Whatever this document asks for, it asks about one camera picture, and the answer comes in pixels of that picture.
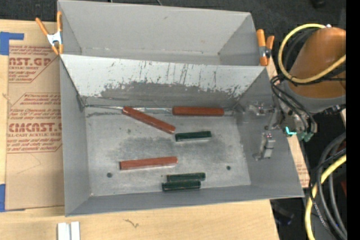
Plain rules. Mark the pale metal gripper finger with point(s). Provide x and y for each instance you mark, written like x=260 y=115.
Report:
x=268 y=143
x=260 y=109

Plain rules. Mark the red-brown flat block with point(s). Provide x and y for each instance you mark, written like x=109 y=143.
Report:
x=149 y=120
x=148 y=163
x=198 y=111

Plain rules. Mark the dark green flat block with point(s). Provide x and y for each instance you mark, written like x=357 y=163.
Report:
x=193 y=136
x=186 y=177
x=181 y=186

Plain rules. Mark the grey metal bin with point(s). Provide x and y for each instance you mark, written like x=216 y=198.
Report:
x=157 y=149

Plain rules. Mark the brown cardboard board red print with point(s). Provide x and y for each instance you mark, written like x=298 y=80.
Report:
x=33 y=177

